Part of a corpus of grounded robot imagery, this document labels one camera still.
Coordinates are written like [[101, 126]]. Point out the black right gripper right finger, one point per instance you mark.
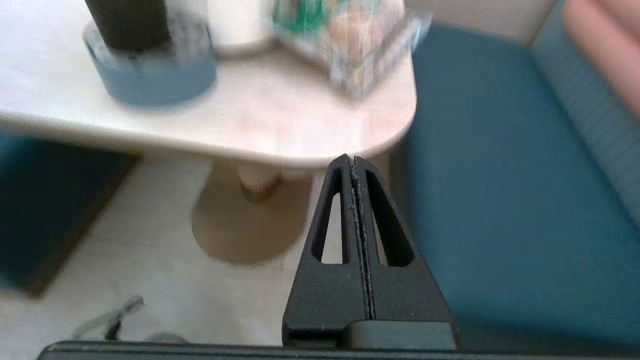
[[410, 295]]

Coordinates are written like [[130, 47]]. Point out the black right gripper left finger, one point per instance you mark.
[[330, 295]]

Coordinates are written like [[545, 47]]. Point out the black plastic cup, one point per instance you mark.
[[127, 22]]

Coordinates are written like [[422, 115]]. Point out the green grain snack bag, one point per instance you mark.
[[350, 40]]

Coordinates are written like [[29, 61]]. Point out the blue-grey perforated drip tray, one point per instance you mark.
[[155, 77]]

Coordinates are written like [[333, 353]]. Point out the large dark tea dispenser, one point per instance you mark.
[[240, 22]]

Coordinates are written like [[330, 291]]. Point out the pink bolster cushion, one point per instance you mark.
[[610, 40]]

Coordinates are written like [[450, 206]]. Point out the gold table pedestal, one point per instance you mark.
[[245, 225]]

